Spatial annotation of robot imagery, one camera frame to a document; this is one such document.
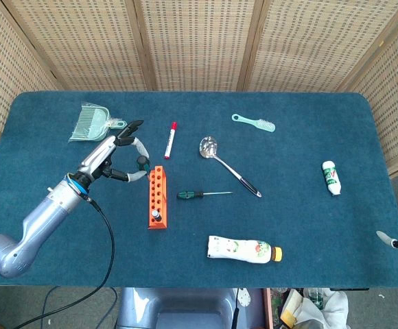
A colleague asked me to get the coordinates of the white plastic bag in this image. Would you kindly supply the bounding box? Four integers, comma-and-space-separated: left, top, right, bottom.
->
281, 287, 349, 329

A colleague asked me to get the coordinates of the slotted steel serving spoon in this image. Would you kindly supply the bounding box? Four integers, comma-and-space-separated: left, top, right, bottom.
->
198, 136, 263, 198

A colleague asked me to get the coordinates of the woven folding screen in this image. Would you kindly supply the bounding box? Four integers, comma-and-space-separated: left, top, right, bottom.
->
0, 0, 398, 179

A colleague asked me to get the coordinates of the green black slim screwdriver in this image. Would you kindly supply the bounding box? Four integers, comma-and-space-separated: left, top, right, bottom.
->
176, 190, 234, 200

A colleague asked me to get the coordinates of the orange tool holder rack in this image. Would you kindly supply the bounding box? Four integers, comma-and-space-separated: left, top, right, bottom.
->
148, 165, 168, 230

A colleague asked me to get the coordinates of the tea bottle yellow cap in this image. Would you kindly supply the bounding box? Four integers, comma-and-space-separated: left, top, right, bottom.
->
207, 234, 283, 264

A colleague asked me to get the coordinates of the white marker red cap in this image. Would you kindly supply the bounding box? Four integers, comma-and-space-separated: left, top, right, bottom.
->
164, 121, 178, 160

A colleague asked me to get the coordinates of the blue felt table cover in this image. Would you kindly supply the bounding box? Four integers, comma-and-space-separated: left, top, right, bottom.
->
0, 90, 398, 289

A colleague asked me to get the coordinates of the small white green bottle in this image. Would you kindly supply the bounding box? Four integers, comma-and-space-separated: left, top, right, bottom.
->
321, 160, 342, 196

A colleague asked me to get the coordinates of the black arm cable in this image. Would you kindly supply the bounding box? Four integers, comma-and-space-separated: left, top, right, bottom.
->
13, 197, 115, 329

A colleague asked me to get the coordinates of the white perforated disc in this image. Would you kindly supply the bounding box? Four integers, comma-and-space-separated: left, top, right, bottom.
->
236, 287, 253, 310

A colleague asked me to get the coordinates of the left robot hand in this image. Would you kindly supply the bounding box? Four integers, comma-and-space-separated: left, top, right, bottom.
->
77, 119, 150, 183

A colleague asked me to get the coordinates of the mint green brush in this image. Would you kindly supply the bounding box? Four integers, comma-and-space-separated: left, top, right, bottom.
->
231, 113, 276, 134

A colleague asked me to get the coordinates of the grey blue robot torso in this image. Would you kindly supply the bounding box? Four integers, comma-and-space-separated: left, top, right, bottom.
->
116, 287, 266, 329

